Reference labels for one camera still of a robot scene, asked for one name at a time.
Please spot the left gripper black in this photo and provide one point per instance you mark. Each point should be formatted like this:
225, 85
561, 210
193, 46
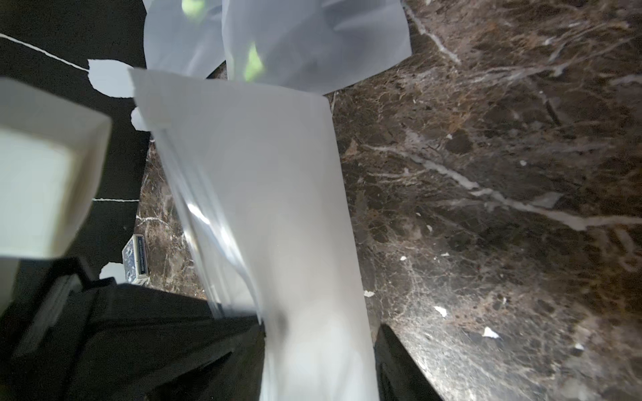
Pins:
69, 335

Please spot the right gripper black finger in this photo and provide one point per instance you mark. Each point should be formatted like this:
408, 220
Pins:
398, 376

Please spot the stack of clear zip-top bags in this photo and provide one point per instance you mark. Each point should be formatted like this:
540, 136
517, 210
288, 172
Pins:
256, 175

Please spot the clear zip-top bag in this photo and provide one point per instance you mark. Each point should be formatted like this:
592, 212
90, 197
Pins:
313, 46
183, 37

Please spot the clear zip-top bag top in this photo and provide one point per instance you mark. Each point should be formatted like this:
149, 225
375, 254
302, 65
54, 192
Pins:
183, 37

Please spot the small printed card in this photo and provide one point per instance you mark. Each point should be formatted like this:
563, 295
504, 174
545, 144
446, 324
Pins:
135, 261

